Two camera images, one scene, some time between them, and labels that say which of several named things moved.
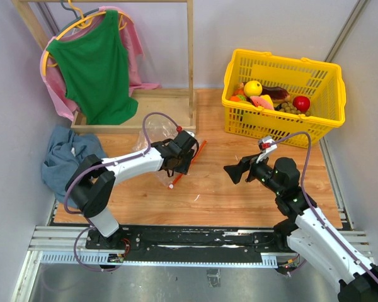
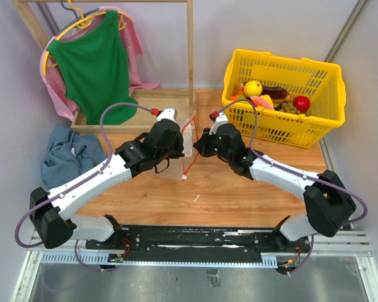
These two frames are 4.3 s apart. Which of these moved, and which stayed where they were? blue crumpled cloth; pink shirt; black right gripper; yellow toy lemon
Moved: black right gripper
Stayed: yellow toy lemon; blue crumpled cloth; pink shirt
